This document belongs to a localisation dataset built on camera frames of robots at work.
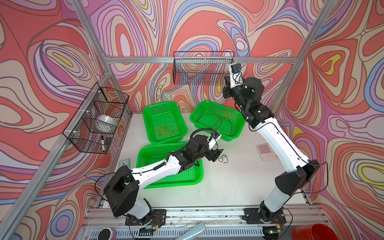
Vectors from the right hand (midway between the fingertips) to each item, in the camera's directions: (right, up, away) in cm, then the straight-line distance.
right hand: (226, 80), depth 69 cm
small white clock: (-58, -44, +22) cm, 76 cm away
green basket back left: (-46, -12, +46) cm, 66 cm away
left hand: (-2, -31, +8) cm, 32 cm away
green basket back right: (+10, -19, +42) cm, 48 cm away
